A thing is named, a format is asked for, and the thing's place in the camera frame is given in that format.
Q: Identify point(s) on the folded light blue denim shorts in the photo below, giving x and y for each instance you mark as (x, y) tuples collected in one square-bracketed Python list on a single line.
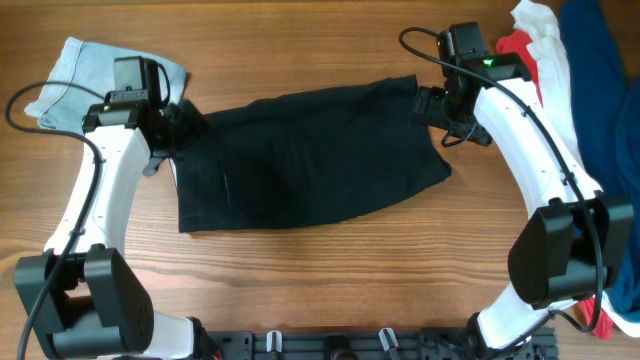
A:
[(82, 76)]

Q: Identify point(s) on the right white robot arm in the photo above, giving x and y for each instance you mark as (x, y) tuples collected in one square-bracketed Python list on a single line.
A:
[(571, 248)]

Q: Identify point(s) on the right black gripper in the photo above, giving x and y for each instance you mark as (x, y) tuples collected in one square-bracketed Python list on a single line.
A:
[(425, 110)]

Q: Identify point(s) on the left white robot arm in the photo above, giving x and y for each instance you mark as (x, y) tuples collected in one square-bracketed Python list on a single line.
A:
[(82, 298)]

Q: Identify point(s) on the red cloth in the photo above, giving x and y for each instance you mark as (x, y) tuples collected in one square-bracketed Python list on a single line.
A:
[(520, 50)]

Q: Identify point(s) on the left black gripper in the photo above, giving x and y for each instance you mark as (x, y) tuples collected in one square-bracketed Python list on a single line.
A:
[(190, 126)]

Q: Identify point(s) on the navy blue garment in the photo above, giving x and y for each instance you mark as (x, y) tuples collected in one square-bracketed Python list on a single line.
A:
[(605, 109)]

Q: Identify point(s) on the white cloth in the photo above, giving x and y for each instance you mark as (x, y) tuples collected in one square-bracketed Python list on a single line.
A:
[(578, 71)]

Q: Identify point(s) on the black shorts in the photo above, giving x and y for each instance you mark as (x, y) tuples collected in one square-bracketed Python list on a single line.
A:
[(307, 159)]

